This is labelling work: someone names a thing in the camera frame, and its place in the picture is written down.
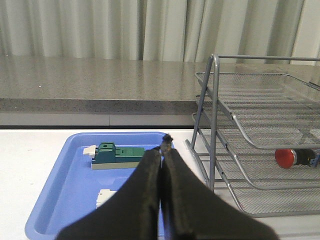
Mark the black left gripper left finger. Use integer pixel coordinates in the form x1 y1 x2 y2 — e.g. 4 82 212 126
56 147 162 240

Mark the green and beige relay module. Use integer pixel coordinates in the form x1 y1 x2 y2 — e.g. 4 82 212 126
82 142 145 170

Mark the grey wire rack frame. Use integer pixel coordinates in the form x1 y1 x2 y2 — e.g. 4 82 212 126
190 54 319 187

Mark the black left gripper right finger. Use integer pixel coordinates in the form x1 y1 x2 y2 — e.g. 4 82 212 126
160 134 279 240

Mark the grey stone counter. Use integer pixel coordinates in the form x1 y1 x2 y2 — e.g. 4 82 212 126
0 54 320 116

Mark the red emergency stop button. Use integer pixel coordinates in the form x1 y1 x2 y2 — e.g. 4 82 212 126
274 148 320 169

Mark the white circuit breaker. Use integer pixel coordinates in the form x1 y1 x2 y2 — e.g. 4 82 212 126
96 189 117 208

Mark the blue plastic tray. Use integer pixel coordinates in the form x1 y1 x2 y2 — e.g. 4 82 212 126
25 131 165 240

